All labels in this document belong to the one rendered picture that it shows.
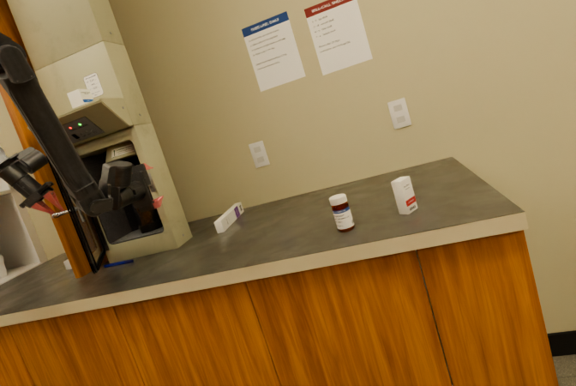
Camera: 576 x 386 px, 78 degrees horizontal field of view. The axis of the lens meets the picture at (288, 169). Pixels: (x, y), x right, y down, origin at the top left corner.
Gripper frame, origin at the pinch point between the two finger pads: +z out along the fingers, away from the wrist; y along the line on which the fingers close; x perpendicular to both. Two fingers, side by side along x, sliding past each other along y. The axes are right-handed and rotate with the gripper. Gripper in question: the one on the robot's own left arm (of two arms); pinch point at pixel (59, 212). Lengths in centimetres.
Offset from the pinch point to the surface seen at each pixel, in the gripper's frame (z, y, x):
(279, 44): 8, -103, -7
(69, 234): 6.9, 7.6, -19.3
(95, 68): -28, -41, -6
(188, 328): 49, -4, 26
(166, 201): 21.7, -25.0, -5.4
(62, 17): -48, -46, -9
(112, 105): -13.7, -35.7, 3.2
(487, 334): 90, -54, 72
